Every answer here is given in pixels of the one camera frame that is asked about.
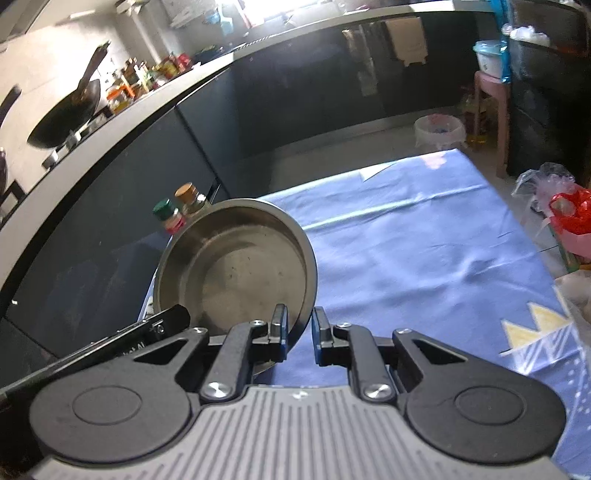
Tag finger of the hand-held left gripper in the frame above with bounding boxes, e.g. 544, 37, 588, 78
146, 304, 192, 341

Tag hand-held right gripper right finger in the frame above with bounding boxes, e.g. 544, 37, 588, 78
311, 307, 463, 402

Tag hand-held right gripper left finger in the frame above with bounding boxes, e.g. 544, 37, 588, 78
136, 304, 296, 402

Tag stainless steel bowl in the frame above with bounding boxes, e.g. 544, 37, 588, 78
152, 198, 319, 374

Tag red green-capped spice bottle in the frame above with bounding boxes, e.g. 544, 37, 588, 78
152, 198, 186, 237

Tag blue patterned tablecloth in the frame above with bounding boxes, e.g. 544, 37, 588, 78
139, 148, 591, 480

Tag brown-capped soy sauce bottle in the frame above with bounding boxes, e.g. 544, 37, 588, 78
174, 182, 208, 217

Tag gas stove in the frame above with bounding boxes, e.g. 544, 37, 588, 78
41, 108, 112, 169

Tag black wok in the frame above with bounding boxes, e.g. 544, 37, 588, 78
27, 41, 112, 149

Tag trash bin with white bag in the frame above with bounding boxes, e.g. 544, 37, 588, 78
414, 114, 465, 153

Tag dark kitchen counter cabinets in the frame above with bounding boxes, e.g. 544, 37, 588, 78
0, 9, 509, 388

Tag row of condiment bottles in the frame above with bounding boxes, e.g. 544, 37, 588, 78
106, 52, 192, 114

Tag clear bag of buns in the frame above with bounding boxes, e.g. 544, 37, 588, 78
554, 270, 591, 324

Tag yellow oil bottle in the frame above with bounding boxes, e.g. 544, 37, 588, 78
462, 95, 490, 151

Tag clear plastic bag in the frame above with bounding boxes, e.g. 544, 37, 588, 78
512, 162, 578, 213

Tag pink plastic bag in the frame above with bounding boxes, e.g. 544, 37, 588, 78
561, 228, 591, 273

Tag red plastic bag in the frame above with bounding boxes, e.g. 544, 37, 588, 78
549, 190, 591, 232

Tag pink plastic stool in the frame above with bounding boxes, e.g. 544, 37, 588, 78
473, 71, 511, 178

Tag white container with blue lid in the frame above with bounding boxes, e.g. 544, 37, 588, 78
473, 41, 509, 79

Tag black drawer cabinet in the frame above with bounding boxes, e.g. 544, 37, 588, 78
505, 0, 591, 178

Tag blue hanging bag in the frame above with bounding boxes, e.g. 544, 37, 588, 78
492, 0, 513, 84

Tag white plastic bag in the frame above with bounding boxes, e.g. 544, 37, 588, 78
508, 25, 552, 47

